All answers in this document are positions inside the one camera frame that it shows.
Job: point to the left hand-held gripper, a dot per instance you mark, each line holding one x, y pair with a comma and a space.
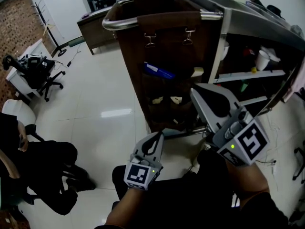
140, 173

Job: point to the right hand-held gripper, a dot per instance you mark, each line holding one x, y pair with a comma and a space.
247, 139

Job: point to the blue packet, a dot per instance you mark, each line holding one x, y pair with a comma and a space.
159, 71

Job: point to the person's right forearm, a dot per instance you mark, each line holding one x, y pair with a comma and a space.
250, 185

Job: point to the person's left forearm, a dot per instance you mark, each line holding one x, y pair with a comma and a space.
124, 206

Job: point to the brown fabric pocket organizer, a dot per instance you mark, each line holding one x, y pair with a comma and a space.
166, 56

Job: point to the metal housekeeping cart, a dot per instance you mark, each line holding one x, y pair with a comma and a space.
247, 20

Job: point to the small white cylindrical piece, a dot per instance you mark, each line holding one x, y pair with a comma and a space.
175, 121

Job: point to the cream packet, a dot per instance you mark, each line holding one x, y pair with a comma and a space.
157, 100
176, 100

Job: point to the cream box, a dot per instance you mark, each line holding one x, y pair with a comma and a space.
197, 72

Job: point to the green plastic piece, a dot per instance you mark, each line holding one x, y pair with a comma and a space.
243, 86

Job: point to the small yellow container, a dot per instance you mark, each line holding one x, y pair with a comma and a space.
254, 70

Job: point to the person's black trousers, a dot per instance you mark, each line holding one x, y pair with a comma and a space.
186, 199

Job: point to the dark red glossy object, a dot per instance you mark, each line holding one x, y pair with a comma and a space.
248, 51

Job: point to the white paper cup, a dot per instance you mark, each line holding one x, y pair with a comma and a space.
262, 61

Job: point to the stack of white bowls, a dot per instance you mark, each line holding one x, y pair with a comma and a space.
272, 55

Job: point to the pink cloth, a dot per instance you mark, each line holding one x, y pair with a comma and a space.
295, 82

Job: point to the white power strip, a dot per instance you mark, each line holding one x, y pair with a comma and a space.
274, 169

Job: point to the black chair base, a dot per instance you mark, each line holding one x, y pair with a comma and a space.
299, 166

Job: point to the grey cloth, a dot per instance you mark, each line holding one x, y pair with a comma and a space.
297, 32

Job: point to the person's black shirt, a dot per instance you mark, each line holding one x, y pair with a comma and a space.
262, 213

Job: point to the dark wooden cabinet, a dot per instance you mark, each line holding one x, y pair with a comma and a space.
96, 32

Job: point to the green rolled mat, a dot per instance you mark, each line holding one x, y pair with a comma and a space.
76, 42

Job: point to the black swivel chair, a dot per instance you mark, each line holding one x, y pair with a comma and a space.
41, 77

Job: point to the white rounded chair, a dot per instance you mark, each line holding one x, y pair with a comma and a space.
19, 112

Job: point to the white desk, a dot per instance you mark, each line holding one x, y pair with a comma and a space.
21, 82

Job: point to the black coat rack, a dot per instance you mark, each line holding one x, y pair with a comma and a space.
48, 28

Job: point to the black handheld device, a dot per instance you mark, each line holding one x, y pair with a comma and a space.
9, 62

